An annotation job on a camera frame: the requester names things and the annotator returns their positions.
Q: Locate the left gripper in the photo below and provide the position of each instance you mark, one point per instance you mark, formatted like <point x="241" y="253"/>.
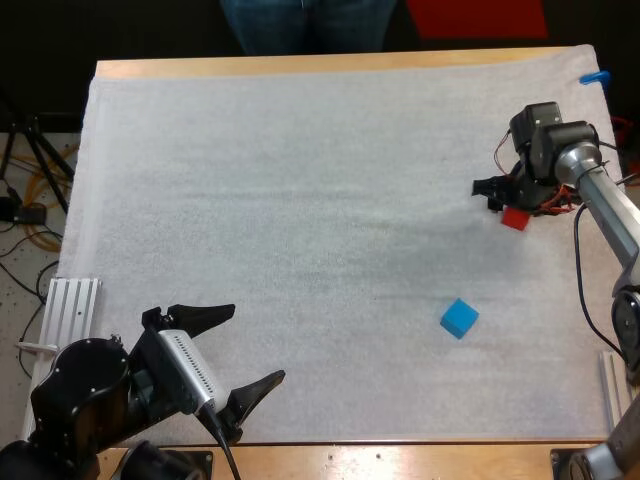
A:
<point x="150" y="362"/>

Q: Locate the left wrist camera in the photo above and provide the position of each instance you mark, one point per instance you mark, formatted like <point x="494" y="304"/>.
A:
<point x="192" y="365"/>

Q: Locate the red cube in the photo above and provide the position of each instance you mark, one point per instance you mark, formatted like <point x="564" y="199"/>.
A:
<point x="516" y="220"/>

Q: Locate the blue cube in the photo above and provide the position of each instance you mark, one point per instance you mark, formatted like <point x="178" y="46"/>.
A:
<point x="459" y="320"/>

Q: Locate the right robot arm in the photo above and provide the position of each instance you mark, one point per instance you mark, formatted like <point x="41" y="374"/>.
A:
<point x="600" y="200"/>

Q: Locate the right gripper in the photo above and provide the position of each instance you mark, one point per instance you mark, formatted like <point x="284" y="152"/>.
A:
<point x="530" y="192"/>

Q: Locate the blue clip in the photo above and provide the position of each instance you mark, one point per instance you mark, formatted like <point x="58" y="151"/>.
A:
<point x="595" y="77"/>

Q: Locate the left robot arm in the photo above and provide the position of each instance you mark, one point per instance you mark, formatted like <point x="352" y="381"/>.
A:
<point x="80" y="390"/>

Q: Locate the ribbed aluminium rail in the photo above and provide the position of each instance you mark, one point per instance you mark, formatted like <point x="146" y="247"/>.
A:
<point x="614" y="390"/>
<point x="70" y="312"/>

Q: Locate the person's legs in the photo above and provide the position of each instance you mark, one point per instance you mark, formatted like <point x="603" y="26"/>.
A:
<point x="307" y="25"/>

